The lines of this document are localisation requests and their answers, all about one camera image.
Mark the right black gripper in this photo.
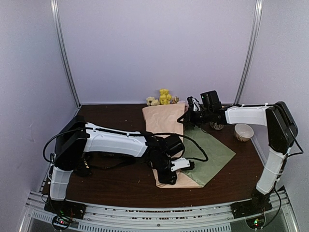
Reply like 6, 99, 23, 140
178, 107, 213, 127

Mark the bright yellow fake flower stem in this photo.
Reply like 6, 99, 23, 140
159, 88, 172, 105

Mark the pale yellow fake flower stem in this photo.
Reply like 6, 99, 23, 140
146, 97, 160, 106

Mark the pink and green wrapping paper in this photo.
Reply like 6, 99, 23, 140
142, 103, 236, 189

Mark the black ribbon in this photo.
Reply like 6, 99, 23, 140
73, 155, 136, 177

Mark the pink fake flower stem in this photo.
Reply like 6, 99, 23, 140
171, 96, 179, 104

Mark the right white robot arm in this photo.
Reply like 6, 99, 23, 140
177, 90, 298, 195

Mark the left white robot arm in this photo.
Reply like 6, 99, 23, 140
47, 116, 190, 215

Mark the patterned mug with yellow inside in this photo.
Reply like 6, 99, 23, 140
209, 122, 224, 131

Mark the small white patterned bowl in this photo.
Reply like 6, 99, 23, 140
234, 124, 254, 142

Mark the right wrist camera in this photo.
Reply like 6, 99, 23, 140
187, 96, 201, 112

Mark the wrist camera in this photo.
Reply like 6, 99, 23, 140
187, 96, 201, 112
170, 158, 195, 172

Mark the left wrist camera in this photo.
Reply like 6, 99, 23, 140
170, 158, 195, 172

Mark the front aluminium rail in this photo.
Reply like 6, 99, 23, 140
18, 189, 299, 232

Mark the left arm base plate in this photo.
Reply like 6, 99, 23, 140
44, 201, 86, 219

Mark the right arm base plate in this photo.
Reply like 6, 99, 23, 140
230, 200, 273, 219

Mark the right aluminium frame post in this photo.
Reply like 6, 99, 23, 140
234, 0, 263, 104

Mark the aluminium frame post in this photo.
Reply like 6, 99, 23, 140
234, 0, 263, 104
50, 0, 81, 108

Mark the left aluminium frame post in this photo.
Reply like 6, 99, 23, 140
50, 0, 81, 108

